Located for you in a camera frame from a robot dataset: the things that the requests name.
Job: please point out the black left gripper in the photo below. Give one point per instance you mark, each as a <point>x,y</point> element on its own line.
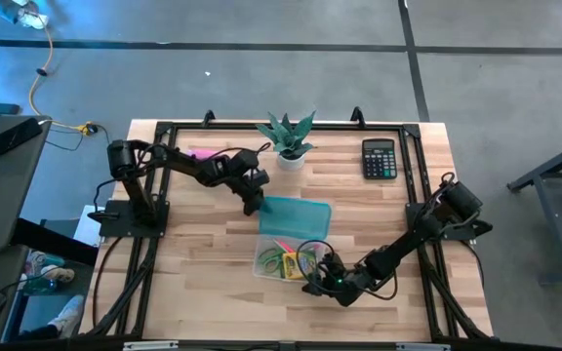
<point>244,168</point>

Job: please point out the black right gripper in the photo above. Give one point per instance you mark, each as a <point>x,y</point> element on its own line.
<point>342,287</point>

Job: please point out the yellow green crayon box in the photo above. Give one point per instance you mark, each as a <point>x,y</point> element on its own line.
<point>293,265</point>

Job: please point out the teal plastic box lid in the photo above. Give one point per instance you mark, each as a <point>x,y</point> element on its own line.
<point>300,219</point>

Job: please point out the red orange pen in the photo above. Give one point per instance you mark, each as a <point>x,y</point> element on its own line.
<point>283,245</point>

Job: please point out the green scissors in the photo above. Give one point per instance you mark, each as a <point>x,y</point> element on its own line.
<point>267,251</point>

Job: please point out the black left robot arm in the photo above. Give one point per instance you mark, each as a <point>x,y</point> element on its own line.
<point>183,163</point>

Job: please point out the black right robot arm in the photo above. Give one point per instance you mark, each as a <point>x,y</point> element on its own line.
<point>398,248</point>

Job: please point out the white round plant pot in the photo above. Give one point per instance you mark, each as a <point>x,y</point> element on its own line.
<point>291,163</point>

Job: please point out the clear plastic storage box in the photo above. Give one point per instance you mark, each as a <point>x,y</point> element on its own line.
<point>261,273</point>

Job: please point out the pink stapler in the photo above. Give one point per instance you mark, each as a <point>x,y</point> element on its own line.
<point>203,154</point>

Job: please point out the green snake plant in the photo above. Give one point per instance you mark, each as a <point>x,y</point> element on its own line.
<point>288,139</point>

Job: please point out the black desk calculator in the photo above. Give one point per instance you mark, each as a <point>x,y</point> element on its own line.
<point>379,158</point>

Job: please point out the black furniture beam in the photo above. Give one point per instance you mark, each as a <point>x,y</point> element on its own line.
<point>52,241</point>

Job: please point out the grey metal table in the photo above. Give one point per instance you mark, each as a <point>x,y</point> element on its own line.
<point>551,224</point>

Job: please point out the grey desk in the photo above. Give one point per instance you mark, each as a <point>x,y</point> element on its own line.
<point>8,195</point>

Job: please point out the black smartphone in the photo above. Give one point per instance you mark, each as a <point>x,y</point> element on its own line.
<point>15,136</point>

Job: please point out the person's white shoe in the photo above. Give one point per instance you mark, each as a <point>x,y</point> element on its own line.
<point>32,18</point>

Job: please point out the person's leg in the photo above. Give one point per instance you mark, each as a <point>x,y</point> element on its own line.
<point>0,7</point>

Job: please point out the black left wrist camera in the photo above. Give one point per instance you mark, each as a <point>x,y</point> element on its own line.
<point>260,178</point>

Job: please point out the black aluminium table frame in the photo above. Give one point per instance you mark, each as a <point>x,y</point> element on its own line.
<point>212,126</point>

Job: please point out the silver table bracket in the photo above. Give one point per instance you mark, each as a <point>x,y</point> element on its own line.
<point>422,347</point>
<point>149,345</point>

